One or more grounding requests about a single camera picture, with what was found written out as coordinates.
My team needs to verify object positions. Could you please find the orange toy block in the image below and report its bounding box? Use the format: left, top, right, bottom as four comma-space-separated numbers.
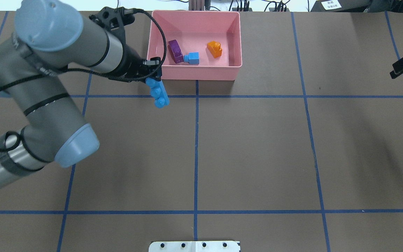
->
206, 41, 222, 58

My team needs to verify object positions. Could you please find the long blue toy block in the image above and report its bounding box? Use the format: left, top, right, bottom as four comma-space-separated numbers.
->
146, 78, 170, 108

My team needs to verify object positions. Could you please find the white metal mount base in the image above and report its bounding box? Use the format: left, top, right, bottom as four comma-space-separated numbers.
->
148, 240, 241, 252

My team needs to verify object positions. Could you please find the small blue toy block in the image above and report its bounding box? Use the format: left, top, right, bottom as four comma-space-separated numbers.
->
183, 52, 200, 64

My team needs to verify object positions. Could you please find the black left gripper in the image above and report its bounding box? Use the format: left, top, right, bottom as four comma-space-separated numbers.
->
90, 7, 163, 83

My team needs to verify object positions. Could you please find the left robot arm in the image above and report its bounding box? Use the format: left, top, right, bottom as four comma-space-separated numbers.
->
0, 0, 170, 189

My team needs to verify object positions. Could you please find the aluminium frame post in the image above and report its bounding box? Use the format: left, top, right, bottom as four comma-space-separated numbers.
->
188, 0, 206, 11

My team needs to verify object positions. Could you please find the pink plastic box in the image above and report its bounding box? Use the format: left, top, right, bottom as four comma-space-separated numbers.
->
151, 10, 242, 81

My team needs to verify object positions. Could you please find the purple toy block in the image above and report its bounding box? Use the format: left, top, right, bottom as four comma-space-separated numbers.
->
168, 40, 184, 64

